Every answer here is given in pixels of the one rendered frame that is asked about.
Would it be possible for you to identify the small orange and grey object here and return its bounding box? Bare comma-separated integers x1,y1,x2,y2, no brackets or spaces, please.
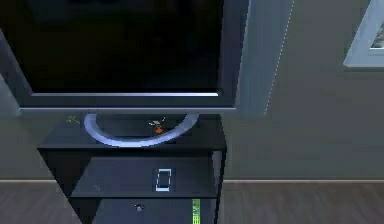
148,117,167,135

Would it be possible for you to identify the black television stand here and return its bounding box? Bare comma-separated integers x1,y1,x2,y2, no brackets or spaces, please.
37,113,228,224

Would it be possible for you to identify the green book spine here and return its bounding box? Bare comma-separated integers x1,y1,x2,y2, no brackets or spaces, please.
191,199,202,224

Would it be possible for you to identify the black television set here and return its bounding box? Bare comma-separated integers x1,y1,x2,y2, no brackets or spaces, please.
0,0,250,148

